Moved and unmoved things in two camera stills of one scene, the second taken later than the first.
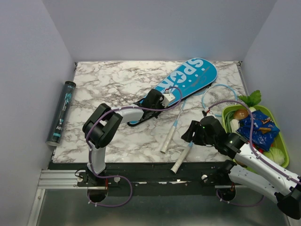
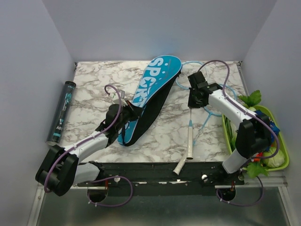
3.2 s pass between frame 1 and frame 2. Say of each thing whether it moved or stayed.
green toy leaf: stayed
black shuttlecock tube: stayed
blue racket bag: moved
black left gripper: moved
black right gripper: moved
